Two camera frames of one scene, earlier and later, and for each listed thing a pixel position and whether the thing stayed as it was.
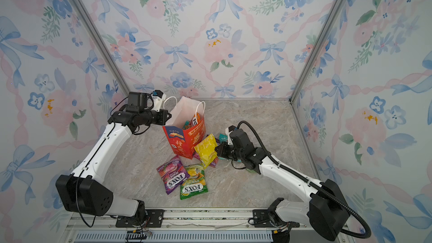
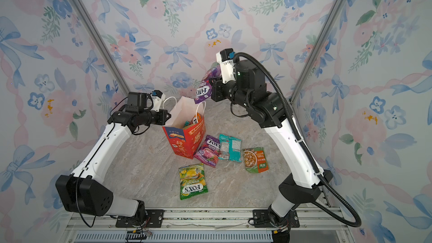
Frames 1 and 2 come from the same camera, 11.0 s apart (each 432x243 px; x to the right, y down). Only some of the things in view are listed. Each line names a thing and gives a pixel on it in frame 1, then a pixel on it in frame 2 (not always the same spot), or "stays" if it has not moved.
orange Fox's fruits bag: (196, 121) stays
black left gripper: (163, 113) stays
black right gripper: (224, 147) -> (219, 88)
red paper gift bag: (185, 128) stays
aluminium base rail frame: (203, 226) stays
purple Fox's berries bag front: (173, 173) -> (204, 89)
